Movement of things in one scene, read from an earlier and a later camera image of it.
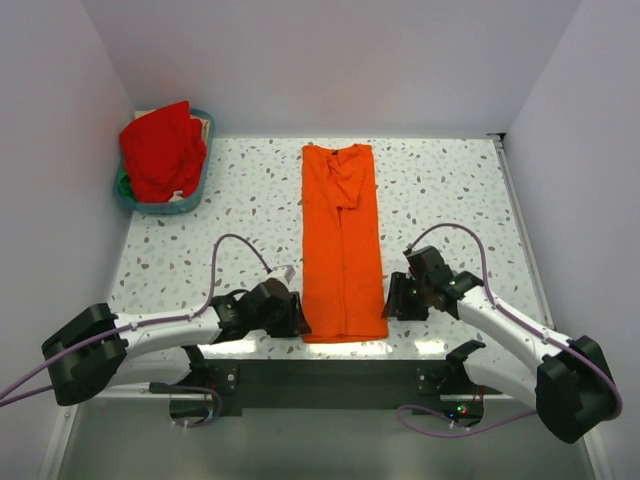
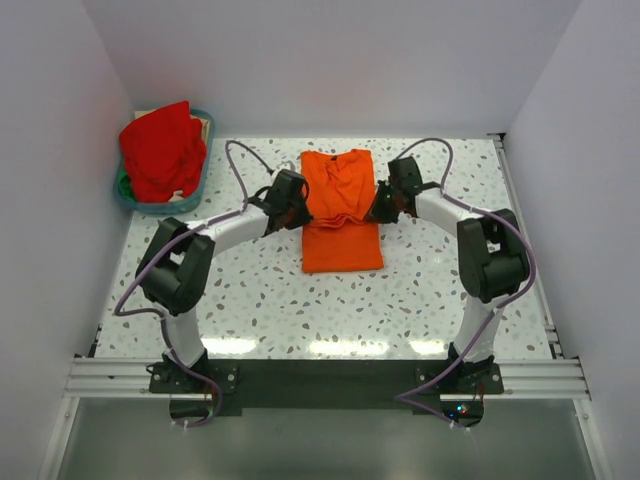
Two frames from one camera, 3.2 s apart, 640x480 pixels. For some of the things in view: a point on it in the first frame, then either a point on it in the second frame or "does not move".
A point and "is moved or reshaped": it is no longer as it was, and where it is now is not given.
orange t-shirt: [342, 276] is moved or reshaped
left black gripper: [294, 323] -> [303, 218]
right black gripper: [397, 305] -> [377, 213]
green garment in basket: [125, 186] does not move
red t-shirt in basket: [164, 153] does not move
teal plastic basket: [183, 205] does not move
